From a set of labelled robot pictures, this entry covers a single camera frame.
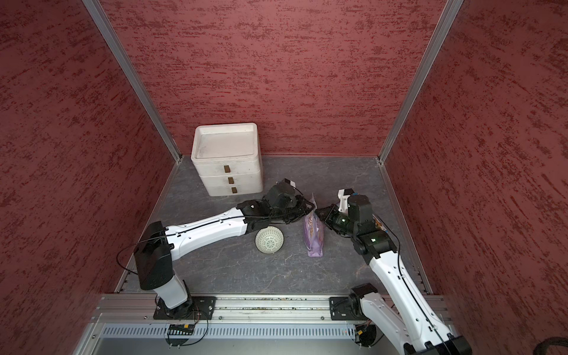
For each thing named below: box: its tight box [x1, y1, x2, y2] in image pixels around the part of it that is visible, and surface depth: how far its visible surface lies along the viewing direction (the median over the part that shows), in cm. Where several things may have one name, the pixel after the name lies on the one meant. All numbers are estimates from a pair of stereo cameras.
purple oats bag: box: [303, 192, 325, 258], surface depth 79 cm
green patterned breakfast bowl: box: [254, 225, 284, 254], surface depth 90 cm
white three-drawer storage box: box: [190, 122, 264, 197], surface depth 94 cm
